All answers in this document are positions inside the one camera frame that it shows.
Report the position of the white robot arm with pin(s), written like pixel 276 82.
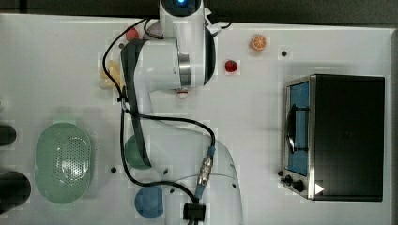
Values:
pixel 185 176

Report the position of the green mug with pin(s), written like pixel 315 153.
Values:
pixel 132 155

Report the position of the orange slice toy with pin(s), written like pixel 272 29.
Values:
pixel 258 43

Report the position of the peeled banana toy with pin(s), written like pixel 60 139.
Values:
pixel 113 69

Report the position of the blue cup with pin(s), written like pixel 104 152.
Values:
pixel 148 202

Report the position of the red green strawberry toy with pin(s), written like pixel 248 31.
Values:
pixel 132 34

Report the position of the black toaster oven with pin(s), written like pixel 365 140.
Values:
pixel 334 137

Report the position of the green perforated colander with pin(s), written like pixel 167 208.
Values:
pixel 63 163

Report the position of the small black cup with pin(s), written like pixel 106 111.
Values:
pixel 8 135

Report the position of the large black cup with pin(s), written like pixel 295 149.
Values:
pixel 15 189

